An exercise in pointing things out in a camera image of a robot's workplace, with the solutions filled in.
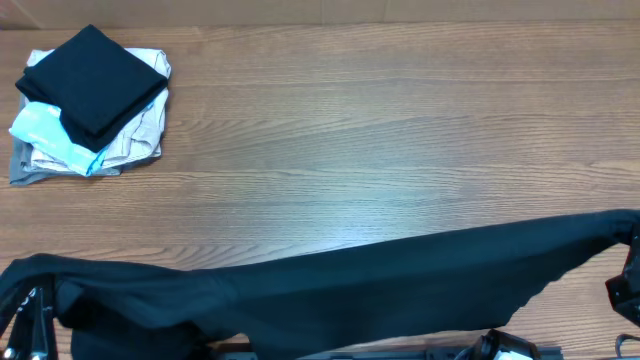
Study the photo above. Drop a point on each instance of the black polo shirt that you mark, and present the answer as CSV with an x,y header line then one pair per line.
x,y
293,307

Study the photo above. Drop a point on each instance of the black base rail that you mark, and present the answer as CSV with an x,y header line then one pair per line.
x,y
434,353

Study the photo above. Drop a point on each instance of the folded black garment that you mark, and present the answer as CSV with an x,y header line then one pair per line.
x,y
97,84

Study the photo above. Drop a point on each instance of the folded beige garment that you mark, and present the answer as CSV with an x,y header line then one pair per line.
x,y
138,140

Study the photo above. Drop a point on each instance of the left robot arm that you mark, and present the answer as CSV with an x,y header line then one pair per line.
x,y
28,308

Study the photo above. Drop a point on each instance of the folded light blue garment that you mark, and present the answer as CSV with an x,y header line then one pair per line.
x,y
39,124

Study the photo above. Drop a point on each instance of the folded grey garment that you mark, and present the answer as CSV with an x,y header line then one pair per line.
x,y
22,174

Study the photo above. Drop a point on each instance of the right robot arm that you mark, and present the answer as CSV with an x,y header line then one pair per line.
x,y
623,294

